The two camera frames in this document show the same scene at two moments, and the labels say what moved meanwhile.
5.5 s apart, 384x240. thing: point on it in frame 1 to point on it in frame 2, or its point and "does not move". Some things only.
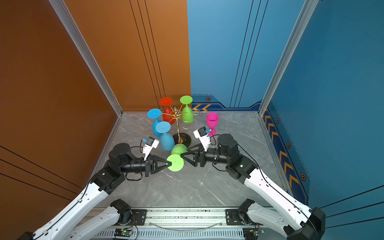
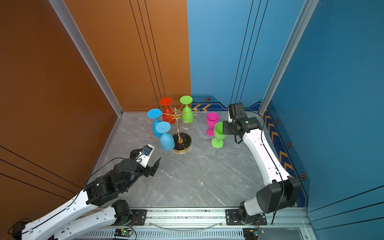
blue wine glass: [167, 141] does not move
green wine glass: [177, 161] to [218, 132]
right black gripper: [198, 155] to [225, 130]
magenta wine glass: [212, 119] does not move
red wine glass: [168, 114] does not move
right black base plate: [233, 218] does not move
